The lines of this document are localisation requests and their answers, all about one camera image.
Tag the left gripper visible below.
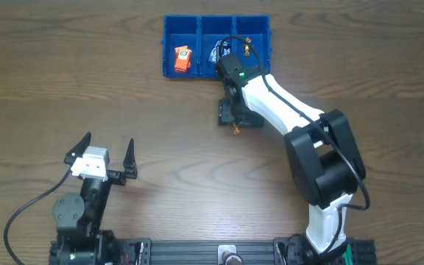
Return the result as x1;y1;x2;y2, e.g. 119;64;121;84
63;131;138;186

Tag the blue tray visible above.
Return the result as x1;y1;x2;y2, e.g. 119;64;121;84
162;14;273;79

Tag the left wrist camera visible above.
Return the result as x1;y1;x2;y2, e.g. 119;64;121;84
70;146;110;182

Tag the black cable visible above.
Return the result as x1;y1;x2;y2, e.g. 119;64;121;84
218;35;371;255
3;166;74;265

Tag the mounting rail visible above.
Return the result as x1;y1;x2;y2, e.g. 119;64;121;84
49;238;377;265

